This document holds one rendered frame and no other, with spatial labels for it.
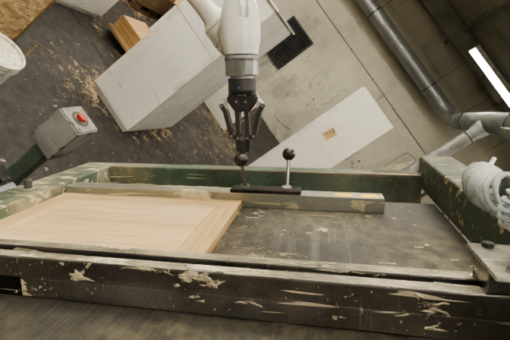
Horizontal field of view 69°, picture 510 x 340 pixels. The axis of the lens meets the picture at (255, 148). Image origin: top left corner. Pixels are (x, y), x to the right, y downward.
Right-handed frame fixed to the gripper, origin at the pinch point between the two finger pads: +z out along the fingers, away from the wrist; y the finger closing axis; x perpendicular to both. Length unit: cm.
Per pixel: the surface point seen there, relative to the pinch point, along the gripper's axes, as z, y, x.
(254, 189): 10.7, -3.0, 0.1
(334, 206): 14.3, -25.0, 0.9
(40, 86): -20, 190, -149
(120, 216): 14.0, 28.5, 17.5
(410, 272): 8, -35, 46
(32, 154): 6, 86, -20
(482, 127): 50, -250, -497
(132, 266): 9, 6, 51
